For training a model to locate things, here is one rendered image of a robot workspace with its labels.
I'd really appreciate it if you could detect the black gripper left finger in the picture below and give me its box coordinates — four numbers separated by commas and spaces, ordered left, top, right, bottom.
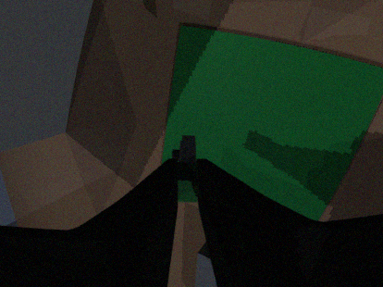
0, 158, 179, 287

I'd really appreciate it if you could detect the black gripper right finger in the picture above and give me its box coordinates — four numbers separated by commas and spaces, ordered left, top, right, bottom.
196, 157, 383, 287

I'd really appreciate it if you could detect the green square mat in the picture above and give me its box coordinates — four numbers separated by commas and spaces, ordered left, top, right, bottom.
163, 25, 383, 221

